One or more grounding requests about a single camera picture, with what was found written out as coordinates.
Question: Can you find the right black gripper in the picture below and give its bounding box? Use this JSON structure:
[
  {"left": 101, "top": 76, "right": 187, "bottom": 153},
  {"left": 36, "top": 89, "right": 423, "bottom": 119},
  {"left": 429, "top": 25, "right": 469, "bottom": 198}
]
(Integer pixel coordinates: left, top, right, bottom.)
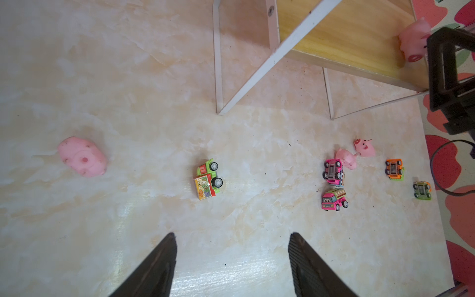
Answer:
[{"left": 427, "top": 27, "right": 475, "bottom": 136}]

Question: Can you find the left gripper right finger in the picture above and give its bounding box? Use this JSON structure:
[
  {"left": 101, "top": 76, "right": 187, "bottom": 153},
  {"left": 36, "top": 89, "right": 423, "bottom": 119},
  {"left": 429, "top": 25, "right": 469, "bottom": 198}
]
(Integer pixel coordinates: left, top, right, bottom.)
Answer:
[{"left": 288, "top": 232, "right": 356, "bottom": 297}]

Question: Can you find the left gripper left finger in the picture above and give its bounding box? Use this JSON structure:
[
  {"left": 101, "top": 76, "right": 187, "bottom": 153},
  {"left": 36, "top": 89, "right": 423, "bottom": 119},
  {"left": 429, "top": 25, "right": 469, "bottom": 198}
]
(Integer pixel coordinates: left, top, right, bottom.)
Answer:
[{"left": 110, "top": 233, "right": 178, "bottom": 297}]

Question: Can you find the pink toy pig front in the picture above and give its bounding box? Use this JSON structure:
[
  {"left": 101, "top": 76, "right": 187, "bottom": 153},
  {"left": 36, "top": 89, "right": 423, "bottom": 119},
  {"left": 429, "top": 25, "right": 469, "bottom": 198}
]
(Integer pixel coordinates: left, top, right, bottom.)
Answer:
[{"left": 398, "top": 17, "right": 431, "bottom": 63}]

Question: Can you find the pink toy car lower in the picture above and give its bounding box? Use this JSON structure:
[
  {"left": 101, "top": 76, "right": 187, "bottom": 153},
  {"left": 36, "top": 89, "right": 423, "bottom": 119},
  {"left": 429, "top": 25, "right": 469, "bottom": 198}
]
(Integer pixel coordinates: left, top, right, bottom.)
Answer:
[{"left": 322, "top": 188, "right": 349, "bottom": 211}]

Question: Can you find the pink toy car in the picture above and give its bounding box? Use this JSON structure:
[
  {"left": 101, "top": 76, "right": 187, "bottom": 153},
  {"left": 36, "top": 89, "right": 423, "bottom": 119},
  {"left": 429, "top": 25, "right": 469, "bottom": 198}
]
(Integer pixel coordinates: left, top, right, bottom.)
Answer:
[
  {"left": 323, "top": 159, "right": 345, "bottom": 187},
  {"left": 322, "top": 188, "right": 349, "bottom": 211}
]

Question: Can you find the green orange toy car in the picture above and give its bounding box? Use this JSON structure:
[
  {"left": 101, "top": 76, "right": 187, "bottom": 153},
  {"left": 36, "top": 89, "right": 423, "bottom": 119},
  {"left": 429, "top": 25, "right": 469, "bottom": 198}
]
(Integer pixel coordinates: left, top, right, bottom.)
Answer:
[{"left": 413, "top": 181, "right": 432, "bottom": 200}]

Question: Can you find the pink toy car upper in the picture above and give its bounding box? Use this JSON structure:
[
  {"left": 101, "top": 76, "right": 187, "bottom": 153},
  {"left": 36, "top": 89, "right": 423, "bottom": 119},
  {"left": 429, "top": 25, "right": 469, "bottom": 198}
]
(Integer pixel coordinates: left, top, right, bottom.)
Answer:
[{"left": 323, "top": 159, "right": 345, "bottom": 187}]

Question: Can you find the wooden two-tier shelf white frame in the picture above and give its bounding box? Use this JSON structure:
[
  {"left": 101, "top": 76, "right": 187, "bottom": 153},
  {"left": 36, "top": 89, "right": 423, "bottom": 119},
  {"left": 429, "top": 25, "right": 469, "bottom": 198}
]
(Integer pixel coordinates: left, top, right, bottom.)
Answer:
[{"left": 212, "top": 1, "right": 429, "bottom": 115}]

